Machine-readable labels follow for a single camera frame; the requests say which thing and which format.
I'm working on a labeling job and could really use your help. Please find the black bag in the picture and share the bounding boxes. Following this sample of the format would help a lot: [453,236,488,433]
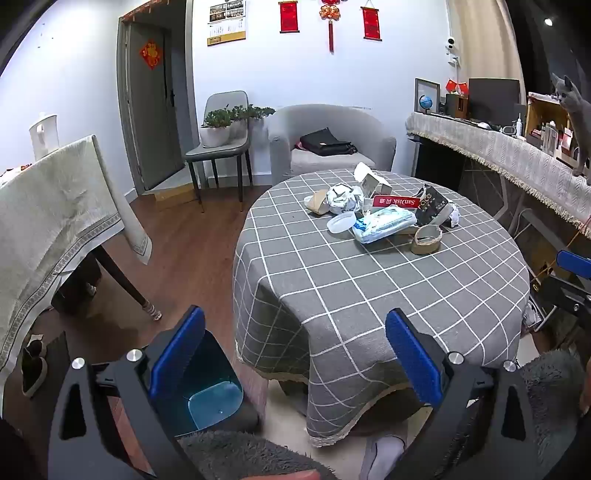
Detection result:
[299,128,358,157]

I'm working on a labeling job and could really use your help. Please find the dark wooden table leg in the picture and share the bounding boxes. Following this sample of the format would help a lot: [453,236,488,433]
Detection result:
[95,247,163,320]

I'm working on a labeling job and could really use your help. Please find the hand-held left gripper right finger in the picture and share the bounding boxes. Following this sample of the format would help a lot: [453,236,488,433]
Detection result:
[385,308,541,480]

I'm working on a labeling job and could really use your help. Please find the black monitor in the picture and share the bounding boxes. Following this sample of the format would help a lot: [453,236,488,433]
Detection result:
[467,78,522,124]

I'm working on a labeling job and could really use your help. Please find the grey fleece trousers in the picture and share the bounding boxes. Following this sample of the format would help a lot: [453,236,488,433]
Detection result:
[178,350,587,480]

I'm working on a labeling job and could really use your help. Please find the white slipper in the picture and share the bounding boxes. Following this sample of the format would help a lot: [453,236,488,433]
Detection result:
[360,434,409,480]

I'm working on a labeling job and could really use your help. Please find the wall calendar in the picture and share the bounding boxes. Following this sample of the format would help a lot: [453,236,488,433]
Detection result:
[207,0,247,47]

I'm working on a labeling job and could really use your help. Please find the grey dining chair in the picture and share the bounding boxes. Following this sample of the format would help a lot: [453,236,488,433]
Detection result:
[185,91,254,213]

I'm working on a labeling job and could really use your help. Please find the fringed beige counter cloth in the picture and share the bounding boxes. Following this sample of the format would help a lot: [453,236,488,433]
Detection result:
[405,112,591,238]

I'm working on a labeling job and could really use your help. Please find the red knot wall ornament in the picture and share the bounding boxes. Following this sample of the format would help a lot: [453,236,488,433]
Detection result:
[318,0,342,54]

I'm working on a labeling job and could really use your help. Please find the table with beige cloth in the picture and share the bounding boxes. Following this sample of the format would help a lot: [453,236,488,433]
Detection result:
[0,135,153,386]

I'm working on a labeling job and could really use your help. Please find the crumpled white paper ball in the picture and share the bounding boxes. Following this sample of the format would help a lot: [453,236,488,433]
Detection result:
[326,182,365,214]

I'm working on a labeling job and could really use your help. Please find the picture frame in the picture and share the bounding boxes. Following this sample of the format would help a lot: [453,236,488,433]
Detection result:
[414,78,441,114]

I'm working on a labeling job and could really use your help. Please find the round table with checked cloth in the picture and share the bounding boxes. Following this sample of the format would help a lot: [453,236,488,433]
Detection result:
[232,170,532,448]

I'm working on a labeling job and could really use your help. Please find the grey door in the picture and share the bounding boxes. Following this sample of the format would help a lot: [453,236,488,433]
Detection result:
[117,14,197,192]

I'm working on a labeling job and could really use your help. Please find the wooden crate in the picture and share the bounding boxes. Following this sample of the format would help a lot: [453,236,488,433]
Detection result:
[524,92,578,153]

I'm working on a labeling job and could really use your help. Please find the beige floor rug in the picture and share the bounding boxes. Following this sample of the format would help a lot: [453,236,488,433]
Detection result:
[265,383,416,480]

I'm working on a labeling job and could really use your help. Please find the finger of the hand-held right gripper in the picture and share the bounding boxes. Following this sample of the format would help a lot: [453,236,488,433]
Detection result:
[540,250,591,319]

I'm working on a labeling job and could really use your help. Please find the grey cat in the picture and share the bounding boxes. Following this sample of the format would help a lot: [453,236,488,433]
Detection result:
[549,72,591,178]

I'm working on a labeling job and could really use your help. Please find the black carton box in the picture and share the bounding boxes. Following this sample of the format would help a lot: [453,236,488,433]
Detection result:
[414,184,455,228]

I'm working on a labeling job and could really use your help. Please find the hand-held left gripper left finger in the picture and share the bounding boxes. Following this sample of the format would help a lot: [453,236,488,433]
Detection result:
[48,305,206,480]

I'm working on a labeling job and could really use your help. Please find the red wall scroll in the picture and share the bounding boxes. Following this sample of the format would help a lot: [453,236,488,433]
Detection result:
[278,1,300,33]
[361,7,382,41]

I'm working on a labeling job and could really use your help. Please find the white kettle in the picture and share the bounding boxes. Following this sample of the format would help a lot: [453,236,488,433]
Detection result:
[28,114,58,162]

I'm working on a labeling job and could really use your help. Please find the dark slipper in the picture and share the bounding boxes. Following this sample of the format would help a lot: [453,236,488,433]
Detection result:
[21,338,49,398]

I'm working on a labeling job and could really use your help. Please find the teal trash bin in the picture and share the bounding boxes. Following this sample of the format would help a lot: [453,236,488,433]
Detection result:
[152,330,260,439]

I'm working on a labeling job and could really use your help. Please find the blue wet wipes packet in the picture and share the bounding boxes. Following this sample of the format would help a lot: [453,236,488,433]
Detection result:
[352,205,417,244]

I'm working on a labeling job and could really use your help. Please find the red flat packet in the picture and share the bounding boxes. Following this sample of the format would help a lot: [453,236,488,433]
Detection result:
[372,195,421,210]

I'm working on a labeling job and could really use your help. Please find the red diamond door decoration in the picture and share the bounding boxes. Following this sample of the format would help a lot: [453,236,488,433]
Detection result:
[139,39,164,70]

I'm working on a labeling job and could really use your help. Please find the grey armchair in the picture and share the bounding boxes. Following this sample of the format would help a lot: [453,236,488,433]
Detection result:
[268,104,397,185]

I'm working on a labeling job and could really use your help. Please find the dark wooden speaker box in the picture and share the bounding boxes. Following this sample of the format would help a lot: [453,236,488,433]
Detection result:
[445,92,469,120]

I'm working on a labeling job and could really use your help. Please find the white cardboard box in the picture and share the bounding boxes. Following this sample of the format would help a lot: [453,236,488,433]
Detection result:
[354,162,393,198]

